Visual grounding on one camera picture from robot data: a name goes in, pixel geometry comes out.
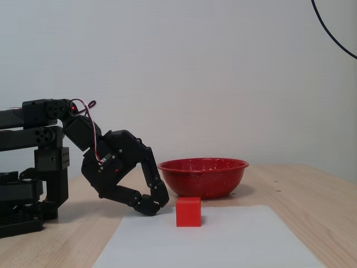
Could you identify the white paper sheet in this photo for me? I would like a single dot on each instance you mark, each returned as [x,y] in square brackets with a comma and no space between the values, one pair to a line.
[209,243]

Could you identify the red speckled bowl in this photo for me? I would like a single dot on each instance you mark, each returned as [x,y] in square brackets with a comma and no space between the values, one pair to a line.
[203,178]

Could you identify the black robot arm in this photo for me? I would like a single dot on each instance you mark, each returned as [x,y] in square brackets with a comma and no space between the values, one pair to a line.
[33,114]

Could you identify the red cube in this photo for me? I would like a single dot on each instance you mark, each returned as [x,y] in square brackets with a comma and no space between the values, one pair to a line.
[188,212]

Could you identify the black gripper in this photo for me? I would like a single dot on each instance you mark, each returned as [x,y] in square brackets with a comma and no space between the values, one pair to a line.
[115,163]

